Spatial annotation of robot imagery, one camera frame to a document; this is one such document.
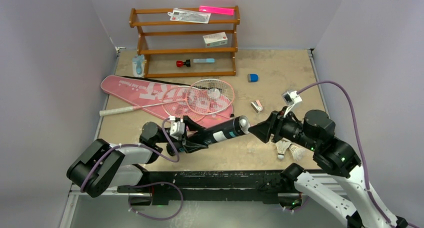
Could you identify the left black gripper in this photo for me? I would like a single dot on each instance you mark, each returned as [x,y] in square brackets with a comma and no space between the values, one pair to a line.
[190,145]

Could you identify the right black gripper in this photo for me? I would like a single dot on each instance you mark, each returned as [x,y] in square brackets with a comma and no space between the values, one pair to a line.
[279,125]

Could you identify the black shuttlecock tube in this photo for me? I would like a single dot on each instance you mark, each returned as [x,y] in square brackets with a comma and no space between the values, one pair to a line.
[221,132]

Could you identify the white feather shuttlecock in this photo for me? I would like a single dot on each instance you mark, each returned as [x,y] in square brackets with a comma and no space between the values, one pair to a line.
[282,146]
[244,125]
[297,152]

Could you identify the pink badminton racket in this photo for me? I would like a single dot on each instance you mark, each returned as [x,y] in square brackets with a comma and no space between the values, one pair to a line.
[132,108]
[208,97]

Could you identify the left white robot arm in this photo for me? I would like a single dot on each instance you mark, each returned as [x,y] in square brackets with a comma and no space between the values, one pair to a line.
[103,165]

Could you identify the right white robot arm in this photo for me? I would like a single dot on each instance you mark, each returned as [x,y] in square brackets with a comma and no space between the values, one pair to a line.
[362,208]

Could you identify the white pink small clip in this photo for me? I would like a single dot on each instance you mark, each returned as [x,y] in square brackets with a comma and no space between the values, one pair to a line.
[257,106]

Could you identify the pink racket cover bag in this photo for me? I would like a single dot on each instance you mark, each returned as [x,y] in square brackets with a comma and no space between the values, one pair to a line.
[159,98]

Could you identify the blue grey eraser block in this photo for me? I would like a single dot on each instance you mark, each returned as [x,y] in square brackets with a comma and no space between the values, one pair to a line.
[252,77]

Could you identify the light blue glue stick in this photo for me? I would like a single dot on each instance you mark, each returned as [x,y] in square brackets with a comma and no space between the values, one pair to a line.
[203,60]

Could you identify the light blue packaged item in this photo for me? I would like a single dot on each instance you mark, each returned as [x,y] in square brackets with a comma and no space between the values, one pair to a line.
[138,66]

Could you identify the wooden three-tier shelf rack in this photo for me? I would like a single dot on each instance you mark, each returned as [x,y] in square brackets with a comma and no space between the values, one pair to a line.
[143,48]

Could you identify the white red small box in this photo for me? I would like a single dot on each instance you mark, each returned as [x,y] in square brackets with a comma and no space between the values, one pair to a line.
[215,39]

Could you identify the clear plastic blister package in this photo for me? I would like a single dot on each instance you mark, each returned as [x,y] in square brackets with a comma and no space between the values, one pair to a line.
[189,16]

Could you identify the pink flat ruler package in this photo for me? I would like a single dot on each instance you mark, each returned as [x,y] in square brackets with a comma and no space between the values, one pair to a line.
[217,10]

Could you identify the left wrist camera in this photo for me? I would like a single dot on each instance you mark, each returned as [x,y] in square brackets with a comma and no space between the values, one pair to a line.
[177,128]

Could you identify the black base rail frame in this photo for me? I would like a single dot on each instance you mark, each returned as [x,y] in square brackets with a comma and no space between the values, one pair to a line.
[216,186]

